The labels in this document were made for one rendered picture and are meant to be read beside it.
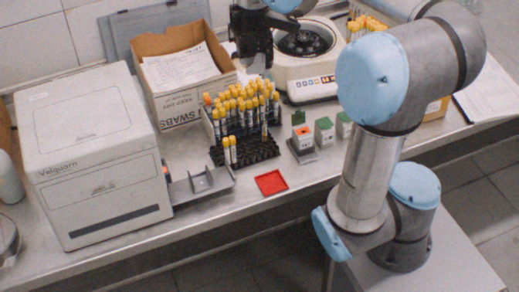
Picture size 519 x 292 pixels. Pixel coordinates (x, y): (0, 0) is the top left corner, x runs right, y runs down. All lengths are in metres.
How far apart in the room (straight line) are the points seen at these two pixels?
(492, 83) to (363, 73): 1.12
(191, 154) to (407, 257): 0.64
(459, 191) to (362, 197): 1.74
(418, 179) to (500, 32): 1.06
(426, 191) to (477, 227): 1.47
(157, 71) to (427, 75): 1.10
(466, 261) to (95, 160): 0.83
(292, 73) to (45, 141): 0.74
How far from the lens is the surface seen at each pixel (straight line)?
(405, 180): 1.13
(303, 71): 1.64
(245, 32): 1.25
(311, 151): 1.50
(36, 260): 1.43
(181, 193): 1.40
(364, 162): 0.89
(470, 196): 2.69
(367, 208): 1.00
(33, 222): 1.51
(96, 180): 1.24
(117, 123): 1.22
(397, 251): 1.23
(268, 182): 1.45
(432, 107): 1.63
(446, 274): 1.30
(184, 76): 1.69
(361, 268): 1.27
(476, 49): 0.81
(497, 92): 1.81
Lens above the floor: 1.99
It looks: 46 degrees down
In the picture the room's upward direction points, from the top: 2 degrees counter-clockwise
